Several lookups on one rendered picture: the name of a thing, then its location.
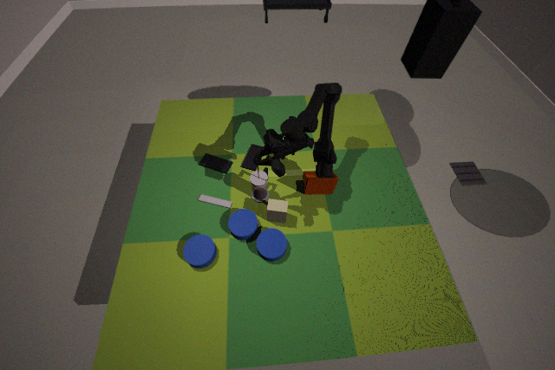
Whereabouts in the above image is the glass french press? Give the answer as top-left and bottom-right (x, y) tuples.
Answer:
(250, 157), (270, 203)

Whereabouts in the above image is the blue cylinder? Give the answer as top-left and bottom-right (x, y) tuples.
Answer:
(257, 228), (287, 261)
(183, 234), (217, 269)
(228, 209), (258, 241)

